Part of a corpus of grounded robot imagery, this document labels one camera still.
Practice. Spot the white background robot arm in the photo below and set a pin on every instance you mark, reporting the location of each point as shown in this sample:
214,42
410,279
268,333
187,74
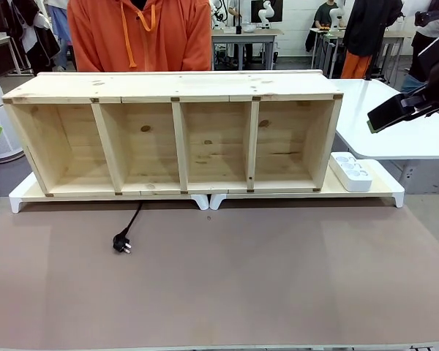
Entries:
265,14

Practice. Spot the white side table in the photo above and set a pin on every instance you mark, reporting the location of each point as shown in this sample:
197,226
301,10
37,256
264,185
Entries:
406,146

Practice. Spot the wood riser with white legs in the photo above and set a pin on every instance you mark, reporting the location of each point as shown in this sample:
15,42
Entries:
382,185
18,199

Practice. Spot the white power strip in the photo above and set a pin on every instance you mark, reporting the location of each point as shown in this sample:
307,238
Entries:
355,179

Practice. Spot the person black jacket orange trousers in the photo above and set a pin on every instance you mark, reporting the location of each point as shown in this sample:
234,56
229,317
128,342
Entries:
366,29

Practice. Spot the person in dark coat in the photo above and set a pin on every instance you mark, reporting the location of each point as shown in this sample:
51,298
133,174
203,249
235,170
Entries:
36,40

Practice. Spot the person in green shirt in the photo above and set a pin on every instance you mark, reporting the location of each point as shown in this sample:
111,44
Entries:
325,14

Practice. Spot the person in blue shirt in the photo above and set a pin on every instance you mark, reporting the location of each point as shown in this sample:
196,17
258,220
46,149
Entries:
60,22

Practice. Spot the person in orange hoodie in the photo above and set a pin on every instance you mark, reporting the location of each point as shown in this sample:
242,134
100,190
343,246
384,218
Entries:
106,33

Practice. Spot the grey background workbench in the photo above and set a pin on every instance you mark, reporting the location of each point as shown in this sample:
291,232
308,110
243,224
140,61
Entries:
247,36

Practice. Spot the long pine cubby shelf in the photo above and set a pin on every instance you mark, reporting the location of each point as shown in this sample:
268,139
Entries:
212,86

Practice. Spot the white frame background table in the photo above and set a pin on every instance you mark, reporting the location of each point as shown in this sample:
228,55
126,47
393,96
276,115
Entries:
0,40

